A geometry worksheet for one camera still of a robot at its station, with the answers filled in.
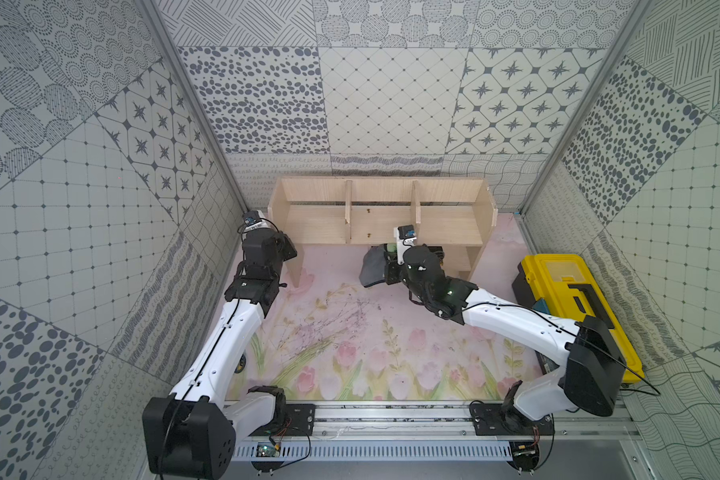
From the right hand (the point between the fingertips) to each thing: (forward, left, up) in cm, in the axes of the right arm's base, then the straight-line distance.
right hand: (390, 254), depth 80 cm
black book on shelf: (+8, -15, -8) cm, 19 cm away
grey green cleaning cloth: (-3, +5, -1) cm, 6 cm away
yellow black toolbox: (-6, -47, -6) cm, 48 cm away
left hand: (+3, +31, +7) cm, 32 cm away
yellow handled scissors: (-24, +41, -21) cm, 52 cm away
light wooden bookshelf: (+14, -18, +1) cm, 23 cm away
